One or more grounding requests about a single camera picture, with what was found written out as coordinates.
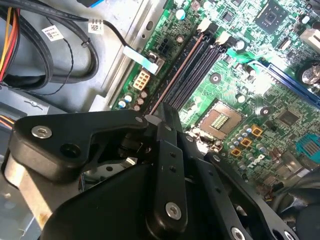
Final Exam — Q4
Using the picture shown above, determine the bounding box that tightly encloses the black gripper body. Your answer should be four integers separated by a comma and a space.
40, 161, 217, 240

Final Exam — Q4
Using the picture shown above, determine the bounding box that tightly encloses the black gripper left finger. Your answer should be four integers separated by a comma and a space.
1, 101, 189, 236

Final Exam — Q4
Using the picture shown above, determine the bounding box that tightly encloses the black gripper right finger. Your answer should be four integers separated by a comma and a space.
174, 131, 299, 240

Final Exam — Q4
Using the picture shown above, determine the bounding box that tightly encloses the dark RAM stick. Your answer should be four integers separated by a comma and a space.
144, 33, 208, 118

